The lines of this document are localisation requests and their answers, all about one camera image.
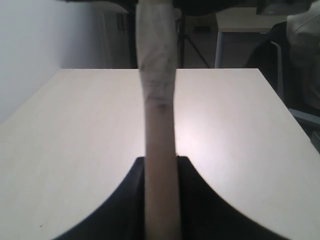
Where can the black tripod stand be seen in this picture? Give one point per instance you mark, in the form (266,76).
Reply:
(180,24)

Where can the dark office chair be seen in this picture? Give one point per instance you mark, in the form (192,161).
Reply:
(272,58)

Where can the white background desk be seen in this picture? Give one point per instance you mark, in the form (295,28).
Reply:
(241,20)

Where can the wooden paint brush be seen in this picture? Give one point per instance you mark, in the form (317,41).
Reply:
(156,46)

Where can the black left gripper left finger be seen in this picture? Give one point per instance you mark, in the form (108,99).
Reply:
(121,216)

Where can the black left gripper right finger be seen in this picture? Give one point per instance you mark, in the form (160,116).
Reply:
(206,216)

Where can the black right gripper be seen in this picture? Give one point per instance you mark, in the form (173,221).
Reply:
(263,7)

